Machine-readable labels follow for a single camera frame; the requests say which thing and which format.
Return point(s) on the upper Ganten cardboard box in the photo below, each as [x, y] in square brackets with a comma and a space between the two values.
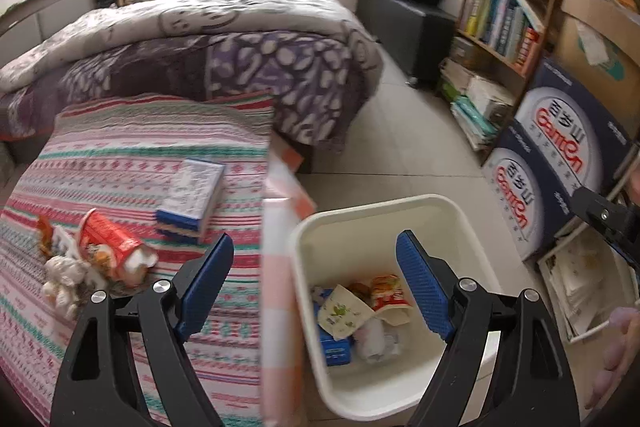
[581, 140]

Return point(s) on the white paper cup green print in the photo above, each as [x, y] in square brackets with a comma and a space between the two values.
[342, 313]

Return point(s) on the white plastic trash bin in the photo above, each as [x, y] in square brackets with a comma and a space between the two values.
[355, 247]

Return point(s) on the stack of books on floor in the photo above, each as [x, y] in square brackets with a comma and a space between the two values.
[479, 105]

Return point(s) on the black storage bench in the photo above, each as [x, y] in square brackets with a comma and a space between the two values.
[416, 36]

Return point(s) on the blue white medicine box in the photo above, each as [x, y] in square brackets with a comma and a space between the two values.
[192, 196]

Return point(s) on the white tissue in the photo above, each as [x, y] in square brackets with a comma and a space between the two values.
[69, 283]

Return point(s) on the red instant noodle cup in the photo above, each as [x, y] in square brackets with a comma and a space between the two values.
[116, 253]

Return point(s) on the brown cardboard box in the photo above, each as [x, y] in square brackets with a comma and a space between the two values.
[599, 45]

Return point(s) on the ganten cardboard box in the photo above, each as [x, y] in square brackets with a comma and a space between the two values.
[581, 140]
[532, 199]

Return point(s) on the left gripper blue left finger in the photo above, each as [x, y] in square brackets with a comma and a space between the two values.
[198, 283]

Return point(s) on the purple white folded quilt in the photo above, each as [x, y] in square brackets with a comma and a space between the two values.
[313, 57]

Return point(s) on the small blue box in bin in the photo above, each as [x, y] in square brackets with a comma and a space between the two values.
[336, 352]

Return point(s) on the striped patterned bed sheet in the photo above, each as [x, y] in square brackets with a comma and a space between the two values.
[118, 156]

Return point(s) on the lower Ganten cardboard box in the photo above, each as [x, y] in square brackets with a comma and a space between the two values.
[532, 199]

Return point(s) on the white rack with papers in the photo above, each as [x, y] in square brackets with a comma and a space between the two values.
[586, 281]

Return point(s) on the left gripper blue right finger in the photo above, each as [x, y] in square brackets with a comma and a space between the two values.
[430, 282]

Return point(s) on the pink gloved right hand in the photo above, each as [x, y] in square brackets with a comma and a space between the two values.
[617, 358]

